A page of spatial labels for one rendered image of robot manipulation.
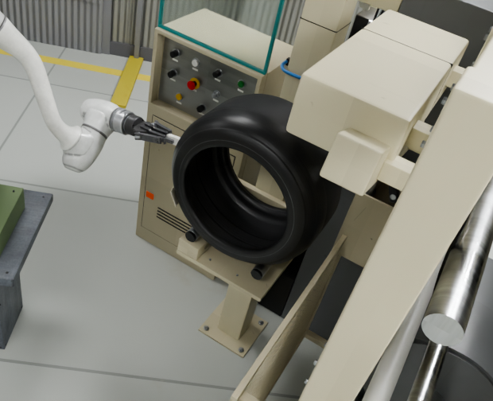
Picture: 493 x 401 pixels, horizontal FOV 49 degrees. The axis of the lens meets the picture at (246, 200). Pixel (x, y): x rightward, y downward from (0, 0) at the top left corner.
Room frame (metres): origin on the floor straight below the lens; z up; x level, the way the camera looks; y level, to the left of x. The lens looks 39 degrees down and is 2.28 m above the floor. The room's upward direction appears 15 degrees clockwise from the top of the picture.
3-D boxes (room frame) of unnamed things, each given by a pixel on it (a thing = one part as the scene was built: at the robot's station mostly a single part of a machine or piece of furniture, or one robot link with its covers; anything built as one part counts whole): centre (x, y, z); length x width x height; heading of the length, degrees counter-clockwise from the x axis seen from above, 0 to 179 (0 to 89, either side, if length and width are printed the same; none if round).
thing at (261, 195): (1.70, -0.09, 0.90); 0.40 x 0.03 x 0.10; 69
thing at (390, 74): (1.31, -0.26, 1.71); 0.61 x 0.25 x 0.15; 159
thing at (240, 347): (1.78, -0.10, 0.01); 0.27 x 0.27 x 0.02; 69
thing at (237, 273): (1.53, -0.03, 0.80); 0.37 x 0.36 x 0.02; 69
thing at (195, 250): (1.58, 0.10, 0.84); 0.36 x 0.09 x 0.06; 159
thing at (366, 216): (1.60, -0.46, 1.05); 0.20 x 0.15 x 0.30; 159
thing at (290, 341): (1.20, -0.26, 0.65); 0.90 x 0.02 x 0.70; 159
